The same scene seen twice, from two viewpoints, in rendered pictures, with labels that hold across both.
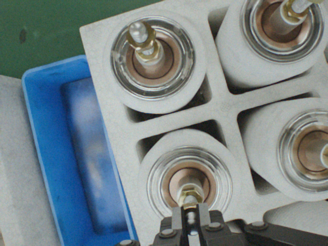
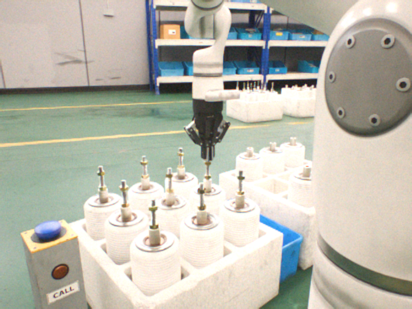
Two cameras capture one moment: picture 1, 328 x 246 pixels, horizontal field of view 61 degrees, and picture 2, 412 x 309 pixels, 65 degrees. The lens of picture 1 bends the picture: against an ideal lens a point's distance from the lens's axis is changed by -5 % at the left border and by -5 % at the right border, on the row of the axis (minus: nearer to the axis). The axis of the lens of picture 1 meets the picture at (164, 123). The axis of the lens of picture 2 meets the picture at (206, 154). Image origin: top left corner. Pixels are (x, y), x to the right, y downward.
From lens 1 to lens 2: 0.74 m
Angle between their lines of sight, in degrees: 70
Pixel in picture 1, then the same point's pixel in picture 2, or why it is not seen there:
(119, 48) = (252, 203)
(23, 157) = (275, 214)
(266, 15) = (208, 221)
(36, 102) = (289, 236)
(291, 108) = (185, 208)
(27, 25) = not seen: hidden behind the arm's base
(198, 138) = (211, 198)
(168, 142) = (221, 195)
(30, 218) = (256, 199)
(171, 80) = (230, 202)
